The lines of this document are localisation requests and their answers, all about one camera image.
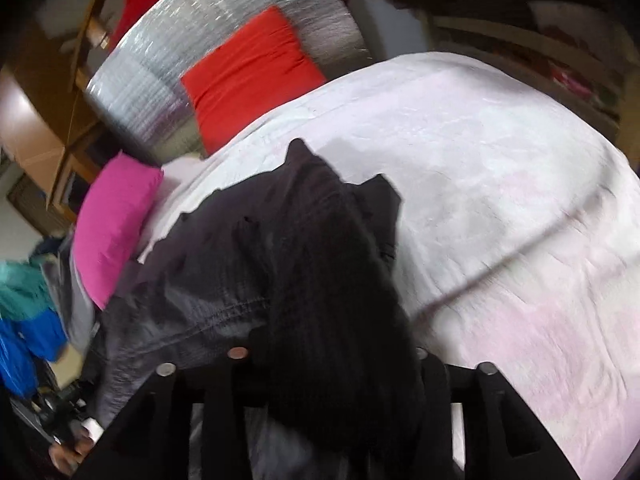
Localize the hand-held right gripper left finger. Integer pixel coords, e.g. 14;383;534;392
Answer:
75;330;273;480

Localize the red pillow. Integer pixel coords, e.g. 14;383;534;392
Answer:
180;5;327;157

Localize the dark navy quilted jacket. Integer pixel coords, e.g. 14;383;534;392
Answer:
82;137;426;480

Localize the person's left hand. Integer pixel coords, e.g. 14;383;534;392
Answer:
49;436;97;477

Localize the white blanket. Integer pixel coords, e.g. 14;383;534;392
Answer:
137;52;640;480

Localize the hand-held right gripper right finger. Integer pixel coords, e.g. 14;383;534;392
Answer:
414;347;581;480

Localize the silver foil mat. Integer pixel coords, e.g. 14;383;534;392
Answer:
85;0;371;166

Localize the wooden stair railing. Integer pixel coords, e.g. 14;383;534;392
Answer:
60;0;151;91

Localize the pink pillow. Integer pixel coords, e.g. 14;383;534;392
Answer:
70;152;165;311

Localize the teal jacket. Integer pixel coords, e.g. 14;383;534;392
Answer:
0;255;58;321

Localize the blue jacket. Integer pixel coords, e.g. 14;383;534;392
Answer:
0;307;68;401

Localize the grey garment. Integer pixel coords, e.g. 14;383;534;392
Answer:
40;255;103;356

